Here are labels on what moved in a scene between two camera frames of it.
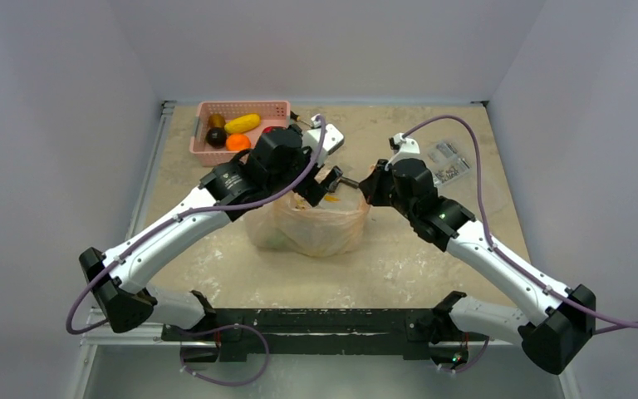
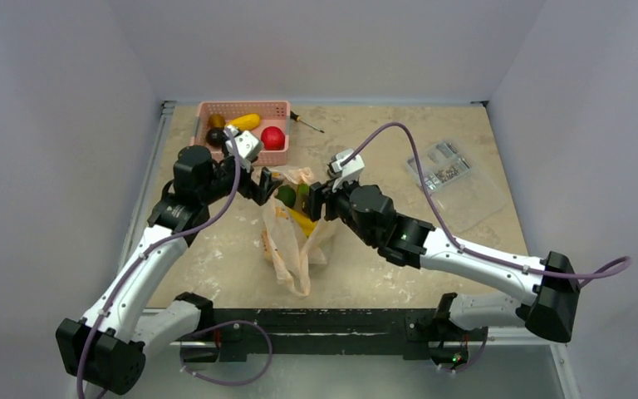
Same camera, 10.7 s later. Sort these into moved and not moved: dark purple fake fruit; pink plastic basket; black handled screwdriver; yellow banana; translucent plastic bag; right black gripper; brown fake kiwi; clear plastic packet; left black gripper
Moved: translucent plastic bag; right black gripper; left black gripper
Not moved: brown fake kiwi; pink plastic basket; dark purple fake fruit; yellow banana; black handled screwdriver; clear plastic packet
